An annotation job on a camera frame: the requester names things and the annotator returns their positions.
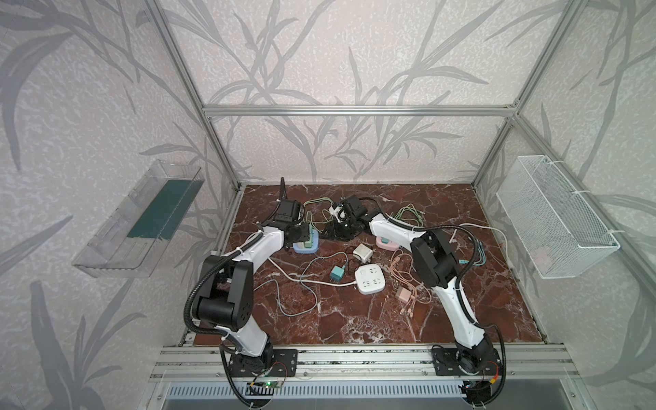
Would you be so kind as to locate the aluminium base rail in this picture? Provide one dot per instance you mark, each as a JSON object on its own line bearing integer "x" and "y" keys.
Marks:
{"x": 365, "y": 362}

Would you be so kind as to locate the clear plastic wall bin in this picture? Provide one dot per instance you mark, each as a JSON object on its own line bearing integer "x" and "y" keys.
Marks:
{"x": 134, "y": 238}

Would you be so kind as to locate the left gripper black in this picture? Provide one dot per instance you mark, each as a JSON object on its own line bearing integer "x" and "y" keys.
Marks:
{"x": 298, "y": 233}

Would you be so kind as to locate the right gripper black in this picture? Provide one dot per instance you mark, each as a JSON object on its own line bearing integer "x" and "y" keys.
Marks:
{"x": 339, "y": 225}

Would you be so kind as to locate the blue power strip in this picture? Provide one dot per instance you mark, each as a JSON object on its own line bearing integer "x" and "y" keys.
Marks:
{"x": 308, "y": 247}

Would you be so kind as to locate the white charger plug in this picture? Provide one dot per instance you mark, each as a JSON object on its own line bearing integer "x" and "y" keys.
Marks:
{"x": 363, "y": 253}

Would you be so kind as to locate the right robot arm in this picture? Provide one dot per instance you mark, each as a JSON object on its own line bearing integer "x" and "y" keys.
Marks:
{"x": 434, "y": 261}

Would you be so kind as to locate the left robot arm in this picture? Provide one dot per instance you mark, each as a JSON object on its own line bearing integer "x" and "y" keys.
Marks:
{"x": 222, "y": 301}

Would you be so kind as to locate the white power cord pink strip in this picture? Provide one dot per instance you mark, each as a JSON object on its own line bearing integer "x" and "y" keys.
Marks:
{"x": 492, "y": 244}

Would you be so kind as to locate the white wire mesh basket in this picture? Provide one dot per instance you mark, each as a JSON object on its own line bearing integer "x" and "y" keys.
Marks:
{"x": 562, "y": 234}

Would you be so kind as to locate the teal charger plug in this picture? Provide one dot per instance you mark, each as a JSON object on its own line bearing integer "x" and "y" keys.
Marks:
{"x": 337, "y": 273}

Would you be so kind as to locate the pink charger plug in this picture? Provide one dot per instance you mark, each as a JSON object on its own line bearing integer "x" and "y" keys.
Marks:
{"x": 404, "y": 295}

